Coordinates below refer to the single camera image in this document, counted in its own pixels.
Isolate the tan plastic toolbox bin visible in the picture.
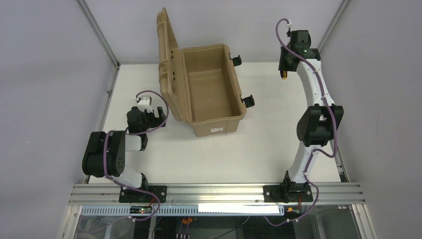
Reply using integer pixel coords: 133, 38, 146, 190
156, 8, 247, 137

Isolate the upper black toolbox latch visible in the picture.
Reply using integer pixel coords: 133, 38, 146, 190
230, 55, 242, 67

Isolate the aluminium front rail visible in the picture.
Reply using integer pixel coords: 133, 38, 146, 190
68, 182, 366, 206

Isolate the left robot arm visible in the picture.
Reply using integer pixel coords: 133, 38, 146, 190
82, 106, 166, 191

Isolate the white slotted cable duct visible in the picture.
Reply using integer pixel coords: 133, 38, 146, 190
81, 204, 285, 217

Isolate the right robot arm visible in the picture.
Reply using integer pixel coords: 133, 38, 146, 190
279, 30, 344, 195

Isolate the lower black toolbox latch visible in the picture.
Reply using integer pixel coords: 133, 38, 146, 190
241, 95, 255, 108

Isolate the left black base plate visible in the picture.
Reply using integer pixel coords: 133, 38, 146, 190
118, 186, 168, 203

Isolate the black yellow screwdriver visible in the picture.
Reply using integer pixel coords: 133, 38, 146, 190
280, 71, 288, 80

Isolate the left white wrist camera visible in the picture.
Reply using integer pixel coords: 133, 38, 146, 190
135, 95, 153, 113

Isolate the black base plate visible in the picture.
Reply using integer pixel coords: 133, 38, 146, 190
263, 184, 314, 203
118, 186, 168, 203

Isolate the black toolbox latch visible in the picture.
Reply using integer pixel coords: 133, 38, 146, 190
241, 95, 255, 108
230, 55, 242, 67

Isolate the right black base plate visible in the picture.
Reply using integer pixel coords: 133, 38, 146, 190
263, 184, 314, 203

